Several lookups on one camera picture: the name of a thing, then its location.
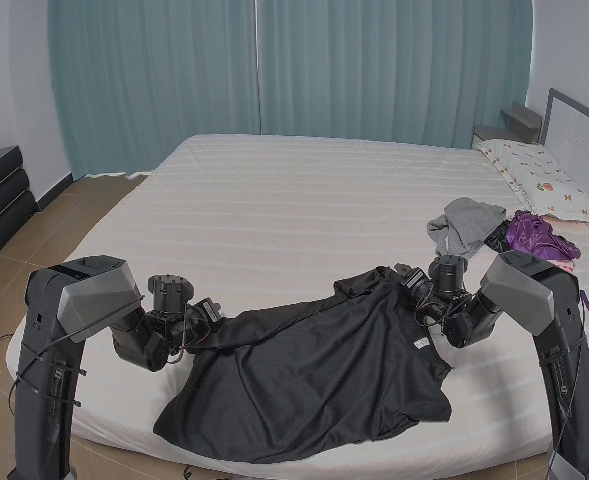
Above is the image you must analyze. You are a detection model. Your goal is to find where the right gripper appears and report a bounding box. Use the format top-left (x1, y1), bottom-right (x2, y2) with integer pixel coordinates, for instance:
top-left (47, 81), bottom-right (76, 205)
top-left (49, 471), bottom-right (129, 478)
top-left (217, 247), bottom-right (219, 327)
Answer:
top-left (393, 263), bottom-right (436, 300)

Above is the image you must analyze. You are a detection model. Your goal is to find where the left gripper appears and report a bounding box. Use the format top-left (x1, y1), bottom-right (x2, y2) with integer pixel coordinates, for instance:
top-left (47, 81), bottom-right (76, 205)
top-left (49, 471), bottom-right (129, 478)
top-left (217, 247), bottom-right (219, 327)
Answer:
top-left (187, 295), bottom-right (224, 343)

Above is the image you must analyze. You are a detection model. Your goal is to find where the black T-shirt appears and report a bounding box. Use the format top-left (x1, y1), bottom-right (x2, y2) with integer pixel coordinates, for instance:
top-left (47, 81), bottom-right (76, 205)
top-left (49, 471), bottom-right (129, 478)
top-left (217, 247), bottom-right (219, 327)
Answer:
top-left (153, 265), bottom-right (452, 465)

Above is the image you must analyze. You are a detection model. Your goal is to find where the bed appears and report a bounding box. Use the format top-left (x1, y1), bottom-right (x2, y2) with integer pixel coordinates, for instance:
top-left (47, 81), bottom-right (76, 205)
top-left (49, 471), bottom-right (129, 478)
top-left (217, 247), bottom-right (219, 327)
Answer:
top-left (6, 88), bottom-right (589, 469)

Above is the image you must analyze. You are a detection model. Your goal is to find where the grey garment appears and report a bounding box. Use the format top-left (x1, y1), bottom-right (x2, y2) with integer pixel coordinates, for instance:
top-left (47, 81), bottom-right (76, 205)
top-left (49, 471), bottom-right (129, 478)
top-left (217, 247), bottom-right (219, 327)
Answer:
top-left (427, 197), bottom-right (507, 261)

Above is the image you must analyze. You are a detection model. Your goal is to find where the black shiny garment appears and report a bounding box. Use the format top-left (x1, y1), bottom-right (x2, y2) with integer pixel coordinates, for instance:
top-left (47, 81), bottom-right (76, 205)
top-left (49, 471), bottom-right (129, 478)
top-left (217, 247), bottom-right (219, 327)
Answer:
top-left (483, 220), bottom-right (512, 254)

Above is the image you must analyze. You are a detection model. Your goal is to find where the purple garment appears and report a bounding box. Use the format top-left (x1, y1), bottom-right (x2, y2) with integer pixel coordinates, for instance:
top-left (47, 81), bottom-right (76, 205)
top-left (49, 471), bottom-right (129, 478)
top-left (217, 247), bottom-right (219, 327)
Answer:
top-left (507, 210), bottom-right (589, 324)

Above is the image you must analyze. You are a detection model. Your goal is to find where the grey bedside table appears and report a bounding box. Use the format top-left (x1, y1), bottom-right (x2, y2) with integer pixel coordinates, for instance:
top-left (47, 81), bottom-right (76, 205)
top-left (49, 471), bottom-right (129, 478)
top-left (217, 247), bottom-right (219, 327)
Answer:
top-left (473, 101), bottom-right (543, 149)

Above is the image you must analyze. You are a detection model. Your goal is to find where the white printed pillow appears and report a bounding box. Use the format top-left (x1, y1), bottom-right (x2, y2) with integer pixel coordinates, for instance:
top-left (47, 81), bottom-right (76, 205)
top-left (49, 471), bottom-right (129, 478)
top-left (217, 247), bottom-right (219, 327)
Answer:
top-left (474, 139), bottom-right (589, 224)

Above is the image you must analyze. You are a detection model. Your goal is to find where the blue-green curtain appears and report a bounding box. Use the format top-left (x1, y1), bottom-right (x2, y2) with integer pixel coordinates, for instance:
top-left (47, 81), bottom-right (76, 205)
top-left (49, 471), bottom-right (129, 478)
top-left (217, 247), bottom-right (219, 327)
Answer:
top-left (49, 0), bottom-right (532, 181)

